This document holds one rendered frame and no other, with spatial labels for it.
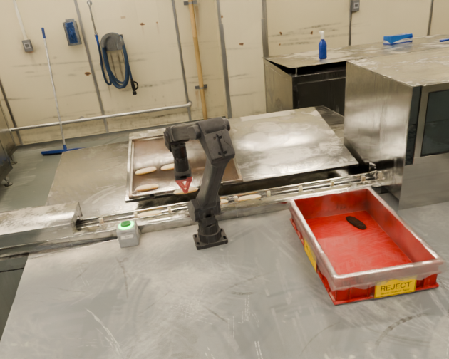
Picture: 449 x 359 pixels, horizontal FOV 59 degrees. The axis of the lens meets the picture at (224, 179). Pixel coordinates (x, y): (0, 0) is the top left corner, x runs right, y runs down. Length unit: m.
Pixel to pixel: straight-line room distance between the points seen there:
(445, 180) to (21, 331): 1.54
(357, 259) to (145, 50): 4.24
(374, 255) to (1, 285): 1.42
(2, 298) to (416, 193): 1.69
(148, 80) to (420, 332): 4.56
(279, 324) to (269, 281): 0.18
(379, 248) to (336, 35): 4.42
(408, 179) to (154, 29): 4.05
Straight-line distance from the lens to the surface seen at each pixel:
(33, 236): 1.68
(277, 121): 2.20
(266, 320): 1.18
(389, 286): 1.24
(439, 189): 1.73
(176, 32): 5.16
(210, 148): 1.11
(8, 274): 1.81
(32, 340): 1.33
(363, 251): 1.42
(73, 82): 5.36
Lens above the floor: 1.67
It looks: 26 degrees down
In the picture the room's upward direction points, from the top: 6 degrees counter-clockwise
